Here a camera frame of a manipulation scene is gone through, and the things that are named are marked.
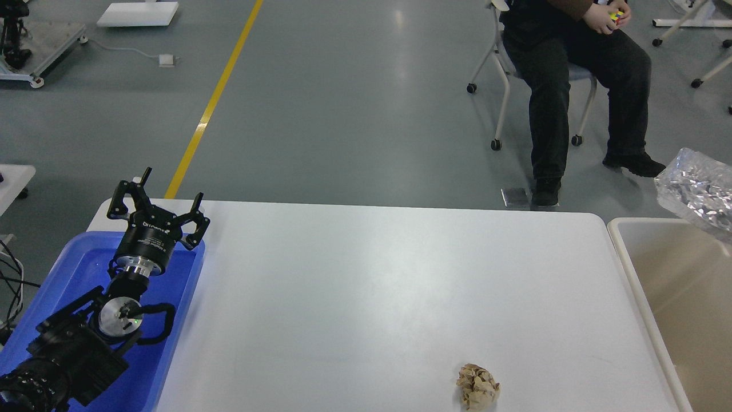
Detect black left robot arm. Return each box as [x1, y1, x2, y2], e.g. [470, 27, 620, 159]
[2, 168, 211, 411]

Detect white floor power box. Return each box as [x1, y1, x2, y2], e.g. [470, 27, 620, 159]
[158, 54, 176, 68]

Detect crumpled brown paper ball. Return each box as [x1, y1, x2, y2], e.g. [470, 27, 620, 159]
[456, 363, 501, 411]

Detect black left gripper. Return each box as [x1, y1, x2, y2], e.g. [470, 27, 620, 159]
[107, 167, 211, 275]

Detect beige plastic bin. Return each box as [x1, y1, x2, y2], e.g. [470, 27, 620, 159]
[607, 218, 731, 411]

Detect silver foil bag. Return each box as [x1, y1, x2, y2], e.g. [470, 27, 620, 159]
[654, 148, 731, 245]

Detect white rolling chair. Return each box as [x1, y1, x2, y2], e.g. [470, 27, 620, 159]
[466, 1, 597, 151]

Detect black cables at left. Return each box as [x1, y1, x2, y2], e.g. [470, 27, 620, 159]
[0, 237, 41, 344]

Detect white flat board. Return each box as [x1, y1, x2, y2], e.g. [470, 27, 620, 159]
[96, 2, 180, 27]

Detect blue plastic bin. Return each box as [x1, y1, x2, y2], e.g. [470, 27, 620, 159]
[0, 230, 205, 412]

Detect white chair legs background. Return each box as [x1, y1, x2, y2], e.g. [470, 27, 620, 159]
[651, 1, 731, 89]

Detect seated person in black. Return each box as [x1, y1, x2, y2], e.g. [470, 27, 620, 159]
[500, 0, 667, 208]

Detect metal wheeled platform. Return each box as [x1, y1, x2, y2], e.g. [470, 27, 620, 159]
[1, 19, 88, 89]

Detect white side table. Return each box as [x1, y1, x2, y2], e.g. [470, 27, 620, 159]
[1, 164, 36, 216]

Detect black device on platform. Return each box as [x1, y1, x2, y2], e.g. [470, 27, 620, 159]
[1, 1, 32, 69]

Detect metal floor plate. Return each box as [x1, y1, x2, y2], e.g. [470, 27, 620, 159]
[501, 188, 538, 209]

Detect colourful puzzle cube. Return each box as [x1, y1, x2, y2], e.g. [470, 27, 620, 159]
[609, 10, 624, 25]

